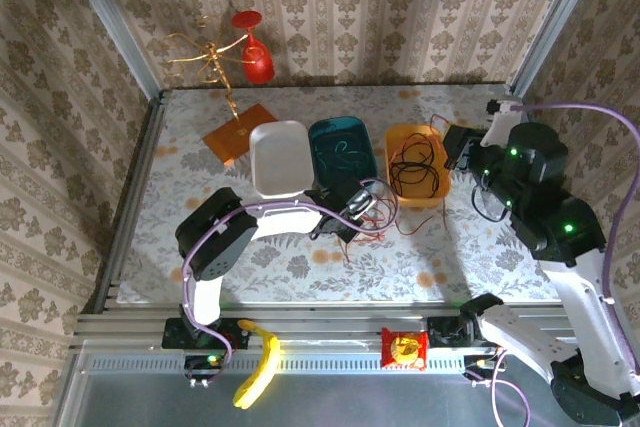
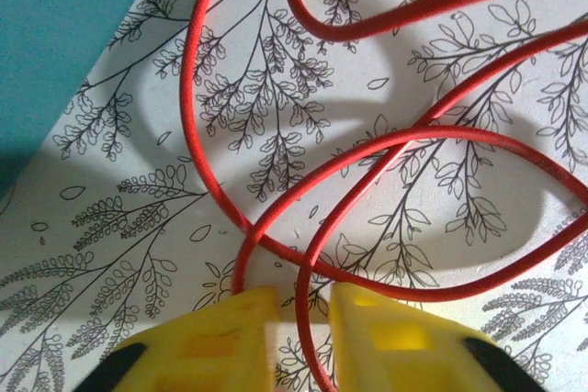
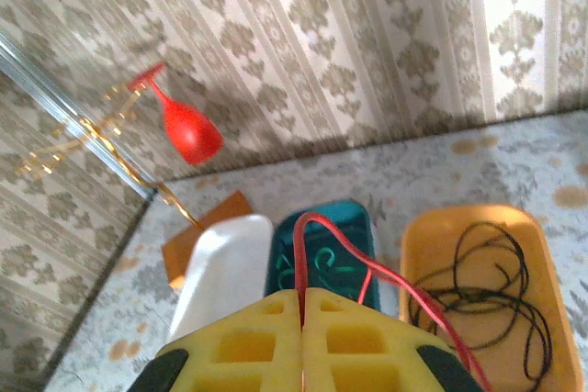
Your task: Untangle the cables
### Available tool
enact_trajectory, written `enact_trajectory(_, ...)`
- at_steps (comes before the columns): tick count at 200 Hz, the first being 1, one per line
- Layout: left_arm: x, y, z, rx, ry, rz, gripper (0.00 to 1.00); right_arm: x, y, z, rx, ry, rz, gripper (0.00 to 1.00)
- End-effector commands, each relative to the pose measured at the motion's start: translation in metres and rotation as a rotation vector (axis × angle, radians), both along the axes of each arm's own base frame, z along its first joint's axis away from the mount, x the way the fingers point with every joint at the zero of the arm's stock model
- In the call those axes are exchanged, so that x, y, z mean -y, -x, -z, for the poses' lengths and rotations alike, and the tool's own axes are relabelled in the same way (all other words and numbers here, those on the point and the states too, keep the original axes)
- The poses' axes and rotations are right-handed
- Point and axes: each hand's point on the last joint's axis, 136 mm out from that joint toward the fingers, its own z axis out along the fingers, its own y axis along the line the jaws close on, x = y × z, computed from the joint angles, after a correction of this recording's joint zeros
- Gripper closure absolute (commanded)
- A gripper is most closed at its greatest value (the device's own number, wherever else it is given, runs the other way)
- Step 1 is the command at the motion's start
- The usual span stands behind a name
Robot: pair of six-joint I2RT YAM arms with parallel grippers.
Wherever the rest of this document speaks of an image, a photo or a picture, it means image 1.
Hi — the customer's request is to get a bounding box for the thin red cable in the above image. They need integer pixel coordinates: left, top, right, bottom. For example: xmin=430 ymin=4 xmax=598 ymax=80
xmin=337 ymin=191 xmax=401 ymax=264

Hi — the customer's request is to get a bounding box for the tangle of thin cables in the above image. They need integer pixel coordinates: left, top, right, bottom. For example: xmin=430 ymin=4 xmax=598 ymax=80
xmin=397 ymin=113 xmax=450 ymax=237

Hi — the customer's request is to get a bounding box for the thin green cable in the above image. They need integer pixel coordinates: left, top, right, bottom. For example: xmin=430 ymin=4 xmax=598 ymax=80
xmin=334 ymin=139 xmax=372 ymax=171
xmin=319 ymin=139 xmax=351 ymax=173

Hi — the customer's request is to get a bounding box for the teal plastic tray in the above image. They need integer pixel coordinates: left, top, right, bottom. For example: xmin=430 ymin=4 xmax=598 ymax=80
xmin=307 ymin=115 xmax=379 ymax=194

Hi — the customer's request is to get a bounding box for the orange plastic tray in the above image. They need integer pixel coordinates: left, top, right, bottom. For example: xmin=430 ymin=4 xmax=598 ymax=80
xmin=384 ymin=124 xmax=453 ymax=208

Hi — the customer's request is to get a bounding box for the floral table mat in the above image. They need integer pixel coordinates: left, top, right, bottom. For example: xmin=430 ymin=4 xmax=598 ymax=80
xmin=115 ymin=82 xmax=576 ymax=304

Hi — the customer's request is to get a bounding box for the white plastic tray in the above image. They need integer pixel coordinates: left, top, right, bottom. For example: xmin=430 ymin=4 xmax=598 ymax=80
xmin=248 ymin=120 xmax=315 ymax=201

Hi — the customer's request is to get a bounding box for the red snack packet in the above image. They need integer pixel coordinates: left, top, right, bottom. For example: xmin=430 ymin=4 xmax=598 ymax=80
xmin=380 ymin=326 xmax=430 ymax=372

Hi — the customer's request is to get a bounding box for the yellow banana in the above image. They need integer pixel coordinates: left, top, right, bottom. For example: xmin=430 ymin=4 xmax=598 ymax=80
xmin=232 ymin=319 xmax=281 ymax=411

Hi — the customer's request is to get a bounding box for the red wine glass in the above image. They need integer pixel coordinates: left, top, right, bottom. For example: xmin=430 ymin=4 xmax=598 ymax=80
xmin=231 ymin=10 xmax=276 ymax=86

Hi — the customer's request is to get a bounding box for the grey metal shelf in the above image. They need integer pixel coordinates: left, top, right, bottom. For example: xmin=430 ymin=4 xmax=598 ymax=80
xmin=54 ymin=341 xmax=640 ymax=427

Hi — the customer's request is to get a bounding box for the small controller board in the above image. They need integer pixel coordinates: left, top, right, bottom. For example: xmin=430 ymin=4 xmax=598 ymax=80
xmin=463 ymin=354 xmax=504 ymax=389
xmin=183 ymin=354 xmax=226 ymax=389

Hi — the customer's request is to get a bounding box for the aluminium frame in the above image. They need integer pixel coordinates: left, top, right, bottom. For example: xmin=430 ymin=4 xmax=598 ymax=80
xmin=54 ymin=0 xmax=621 ymax=351

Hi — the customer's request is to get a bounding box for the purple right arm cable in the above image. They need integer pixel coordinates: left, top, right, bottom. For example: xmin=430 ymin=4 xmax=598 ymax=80
xmin=492 ymin=101 xmax=640 ymax=427

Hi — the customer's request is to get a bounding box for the gold wire glass rack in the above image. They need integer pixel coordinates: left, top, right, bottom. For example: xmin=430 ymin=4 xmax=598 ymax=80
xmin=163 ymin=14 xmax=279 ymax=168

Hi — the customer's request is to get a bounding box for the slotted grey cable duct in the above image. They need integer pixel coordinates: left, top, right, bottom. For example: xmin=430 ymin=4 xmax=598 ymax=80
xmin=79 ymin=355 xmax=471 ymax=374

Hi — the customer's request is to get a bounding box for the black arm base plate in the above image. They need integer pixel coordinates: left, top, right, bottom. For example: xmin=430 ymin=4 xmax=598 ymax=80
xmin=162 ymin=316 xmax=251 ymax=351
xmin=427 ymin=316 xmax=506 ymax=351

